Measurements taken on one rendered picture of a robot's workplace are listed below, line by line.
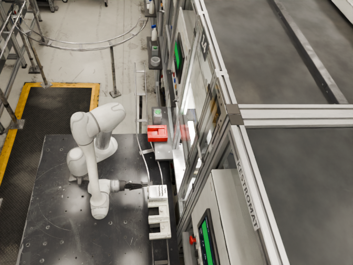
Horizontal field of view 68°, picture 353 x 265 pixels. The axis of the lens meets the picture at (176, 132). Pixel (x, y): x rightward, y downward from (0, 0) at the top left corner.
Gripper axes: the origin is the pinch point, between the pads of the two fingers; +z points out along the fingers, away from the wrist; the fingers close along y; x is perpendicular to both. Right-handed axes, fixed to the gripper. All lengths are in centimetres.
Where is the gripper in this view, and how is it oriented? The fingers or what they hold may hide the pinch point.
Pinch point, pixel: (147, 184)
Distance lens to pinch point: 196.5
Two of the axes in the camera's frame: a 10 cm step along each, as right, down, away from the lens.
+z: 9.9, -0.2, 1.6
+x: -1.1, -8.0, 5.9
